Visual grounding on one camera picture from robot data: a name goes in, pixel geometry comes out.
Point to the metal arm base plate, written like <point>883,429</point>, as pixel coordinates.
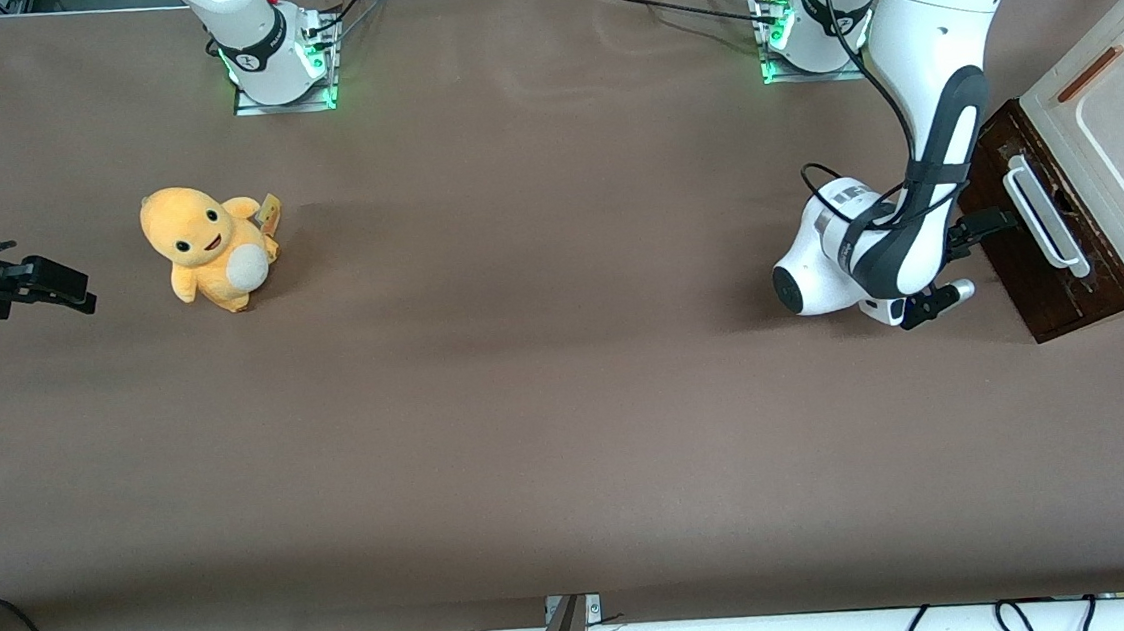
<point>779,76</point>
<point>250,107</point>

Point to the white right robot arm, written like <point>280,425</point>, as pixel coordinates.
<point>259,38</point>

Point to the silver metal bracket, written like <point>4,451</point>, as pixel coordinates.
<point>590,609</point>

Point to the yellow plush toy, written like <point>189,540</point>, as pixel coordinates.
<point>205,243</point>

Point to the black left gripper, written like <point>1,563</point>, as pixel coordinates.
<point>974,226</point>

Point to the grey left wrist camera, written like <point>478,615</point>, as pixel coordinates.
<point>961,290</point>

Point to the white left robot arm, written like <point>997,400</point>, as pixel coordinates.
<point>940,25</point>

